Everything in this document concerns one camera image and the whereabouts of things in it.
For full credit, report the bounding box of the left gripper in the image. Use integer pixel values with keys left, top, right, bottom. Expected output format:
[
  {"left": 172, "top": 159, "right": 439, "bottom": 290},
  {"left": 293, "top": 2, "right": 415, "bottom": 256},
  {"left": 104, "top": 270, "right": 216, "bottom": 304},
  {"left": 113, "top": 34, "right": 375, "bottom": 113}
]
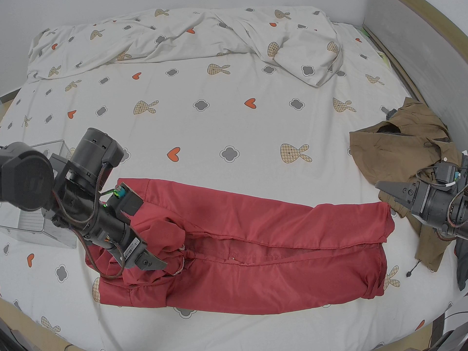
[{"left": 87, "top": 204, "right": 169, "bottom": 272}]

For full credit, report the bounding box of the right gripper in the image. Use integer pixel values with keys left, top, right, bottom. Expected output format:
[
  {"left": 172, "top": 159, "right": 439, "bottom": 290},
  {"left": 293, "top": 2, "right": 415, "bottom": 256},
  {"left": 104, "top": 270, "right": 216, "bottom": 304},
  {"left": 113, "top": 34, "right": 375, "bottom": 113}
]
[{"left": 375, "top": 181, "right": 458, "bottom": 231}]

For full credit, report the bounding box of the red shirt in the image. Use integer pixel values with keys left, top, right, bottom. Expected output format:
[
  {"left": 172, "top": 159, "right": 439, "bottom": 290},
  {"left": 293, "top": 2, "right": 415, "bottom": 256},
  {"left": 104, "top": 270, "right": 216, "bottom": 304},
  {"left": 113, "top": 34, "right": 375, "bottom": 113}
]
[{"left": 85, "top": 178, "right": 396, "bottom": 316}]

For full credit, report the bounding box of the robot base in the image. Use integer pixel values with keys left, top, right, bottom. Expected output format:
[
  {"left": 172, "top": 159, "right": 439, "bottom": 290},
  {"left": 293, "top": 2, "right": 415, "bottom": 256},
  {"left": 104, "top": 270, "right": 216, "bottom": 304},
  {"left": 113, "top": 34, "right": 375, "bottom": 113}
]
[{"left": 429, "top": 298, "right": 468, "bottom": 351}]

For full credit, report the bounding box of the brown jacket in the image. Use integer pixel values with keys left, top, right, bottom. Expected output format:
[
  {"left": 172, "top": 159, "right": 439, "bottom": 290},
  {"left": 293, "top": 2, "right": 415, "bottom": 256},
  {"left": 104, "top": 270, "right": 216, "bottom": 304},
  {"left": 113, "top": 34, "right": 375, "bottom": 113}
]
[{"left": 349, "top": 97, "right": 463, "bottom": 272}]

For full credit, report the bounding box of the grey garment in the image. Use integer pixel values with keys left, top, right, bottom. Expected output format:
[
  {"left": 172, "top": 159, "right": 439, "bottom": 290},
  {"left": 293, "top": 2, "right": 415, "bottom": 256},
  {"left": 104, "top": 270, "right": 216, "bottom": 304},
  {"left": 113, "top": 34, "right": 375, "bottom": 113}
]
[{"left": 453, "top": 238, "right": 468, "bottom": 292}]

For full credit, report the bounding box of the clear plastic box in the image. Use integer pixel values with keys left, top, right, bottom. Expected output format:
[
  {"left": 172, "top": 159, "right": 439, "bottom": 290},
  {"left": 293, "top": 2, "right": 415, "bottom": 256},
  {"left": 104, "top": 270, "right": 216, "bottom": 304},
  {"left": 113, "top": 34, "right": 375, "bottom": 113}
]
[{"left": 0, "top": 139, "right": 77, "bottom": 249}]

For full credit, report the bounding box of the bed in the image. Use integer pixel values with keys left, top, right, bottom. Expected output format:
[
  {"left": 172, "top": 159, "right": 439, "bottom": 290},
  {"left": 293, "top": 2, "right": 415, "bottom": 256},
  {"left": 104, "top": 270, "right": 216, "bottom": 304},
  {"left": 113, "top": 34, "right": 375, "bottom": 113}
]
[{"left": 0, "top": 0, "right": 468, "bottom": 351}]

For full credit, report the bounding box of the white printed quilt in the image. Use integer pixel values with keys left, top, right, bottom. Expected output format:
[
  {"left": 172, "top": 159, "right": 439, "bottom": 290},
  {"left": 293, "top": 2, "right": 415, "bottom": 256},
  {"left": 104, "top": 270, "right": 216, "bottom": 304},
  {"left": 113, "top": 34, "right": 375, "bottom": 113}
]
[{"left": 27, "top": 6, "right": 345, "bottom": 88}]

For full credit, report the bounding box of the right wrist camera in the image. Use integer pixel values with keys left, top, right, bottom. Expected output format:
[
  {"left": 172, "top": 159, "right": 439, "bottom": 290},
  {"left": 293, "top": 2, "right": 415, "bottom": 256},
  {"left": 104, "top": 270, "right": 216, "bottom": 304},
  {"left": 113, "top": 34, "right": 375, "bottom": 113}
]
[{"left": 434, "top": 161, "right": 462, "bottom": 186}]

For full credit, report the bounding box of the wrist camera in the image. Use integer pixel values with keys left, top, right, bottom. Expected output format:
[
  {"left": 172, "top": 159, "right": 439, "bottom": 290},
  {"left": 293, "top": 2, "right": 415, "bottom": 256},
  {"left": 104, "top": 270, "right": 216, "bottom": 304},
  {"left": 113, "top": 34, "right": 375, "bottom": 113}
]
[
  {"left": 103, "top": 182, "right": 144, "bottom": 219},
  {"left": 434, "top": 161, "right": 462, "bottom": 186}
]

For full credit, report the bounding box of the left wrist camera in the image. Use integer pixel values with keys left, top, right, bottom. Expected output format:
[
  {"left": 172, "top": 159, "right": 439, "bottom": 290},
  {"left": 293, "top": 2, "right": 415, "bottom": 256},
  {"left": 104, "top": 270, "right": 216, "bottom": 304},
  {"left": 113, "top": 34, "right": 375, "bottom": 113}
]
[{"left": 103, "top": 182, "right": 144, "bottom": 219}]

